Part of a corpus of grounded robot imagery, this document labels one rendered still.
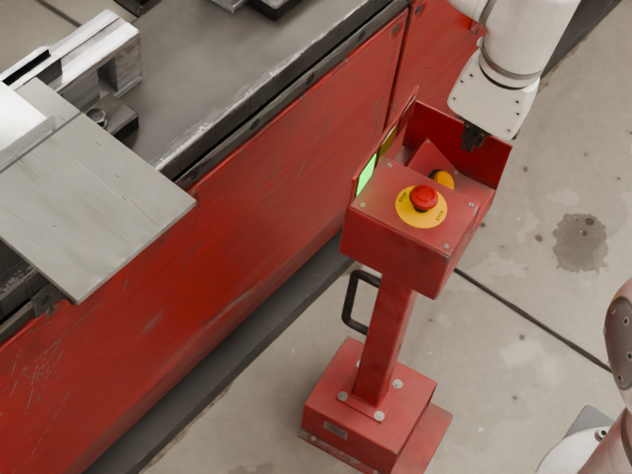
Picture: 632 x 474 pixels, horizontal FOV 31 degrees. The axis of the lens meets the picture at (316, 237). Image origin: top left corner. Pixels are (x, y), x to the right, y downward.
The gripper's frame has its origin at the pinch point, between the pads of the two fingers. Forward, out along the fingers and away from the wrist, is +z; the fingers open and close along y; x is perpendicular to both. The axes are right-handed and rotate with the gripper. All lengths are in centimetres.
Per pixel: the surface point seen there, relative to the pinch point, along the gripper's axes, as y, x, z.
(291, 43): -28.4, -2.4, 0.0
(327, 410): 0, -13, 73
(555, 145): 9, 81, 84
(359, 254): -5.4, -15.5, 16.9
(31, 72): -47, -35, -11
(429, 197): -0.6, -10.0, 3.7
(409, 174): -5.0, -5.9, 7.2
